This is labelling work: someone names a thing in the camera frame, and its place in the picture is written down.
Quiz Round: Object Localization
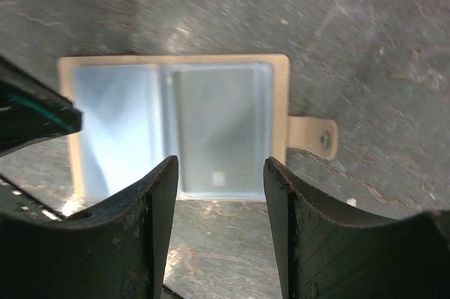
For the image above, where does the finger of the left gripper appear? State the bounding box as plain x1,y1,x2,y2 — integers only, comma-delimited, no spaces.
1,57,82,156

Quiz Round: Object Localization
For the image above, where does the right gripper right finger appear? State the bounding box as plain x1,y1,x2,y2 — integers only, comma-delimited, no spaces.
264,158,449,298

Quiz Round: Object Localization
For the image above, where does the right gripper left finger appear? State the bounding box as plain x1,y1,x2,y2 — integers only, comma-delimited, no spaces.
1,156,179,298

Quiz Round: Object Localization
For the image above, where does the beige leather card holder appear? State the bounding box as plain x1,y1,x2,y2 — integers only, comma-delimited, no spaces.
58,53,338,203

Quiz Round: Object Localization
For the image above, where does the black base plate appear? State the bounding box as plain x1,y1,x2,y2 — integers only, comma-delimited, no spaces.
1,175,66,223

